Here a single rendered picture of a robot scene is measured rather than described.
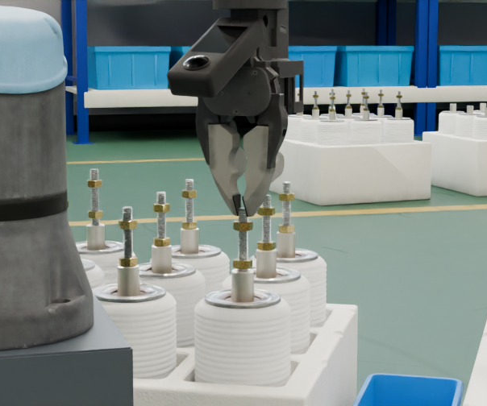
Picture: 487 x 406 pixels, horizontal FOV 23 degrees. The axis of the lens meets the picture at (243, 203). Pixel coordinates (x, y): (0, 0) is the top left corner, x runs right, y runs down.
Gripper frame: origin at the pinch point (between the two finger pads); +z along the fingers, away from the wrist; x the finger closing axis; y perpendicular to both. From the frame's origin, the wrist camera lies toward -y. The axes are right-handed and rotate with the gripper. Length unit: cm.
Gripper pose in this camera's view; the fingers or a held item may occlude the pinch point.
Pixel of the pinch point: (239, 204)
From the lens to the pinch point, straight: 114.1
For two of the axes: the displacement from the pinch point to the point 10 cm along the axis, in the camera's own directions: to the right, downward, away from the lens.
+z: 0.0, 9.9, 1.4
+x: -8.9, -0.6, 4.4
